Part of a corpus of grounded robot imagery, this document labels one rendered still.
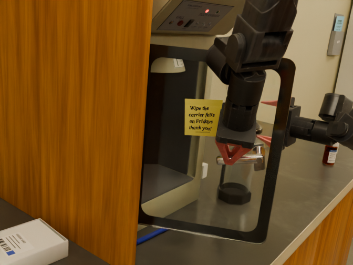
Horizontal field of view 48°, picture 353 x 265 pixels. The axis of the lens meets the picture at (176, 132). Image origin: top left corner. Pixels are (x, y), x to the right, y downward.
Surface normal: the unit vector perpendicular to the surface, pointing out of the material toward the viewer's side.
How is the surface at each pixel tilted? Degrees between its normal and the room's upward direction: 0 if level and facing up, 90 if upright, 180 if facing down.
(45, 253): 90
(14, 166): 90
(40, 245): 0
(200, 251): 0
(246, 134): 24
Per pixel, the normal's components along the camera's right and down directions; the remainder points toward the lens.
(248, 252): 0.09, -0.95
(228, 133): 0.07, -0.75
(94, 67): -0.60, 0.18
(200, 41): 0.79, 0.24
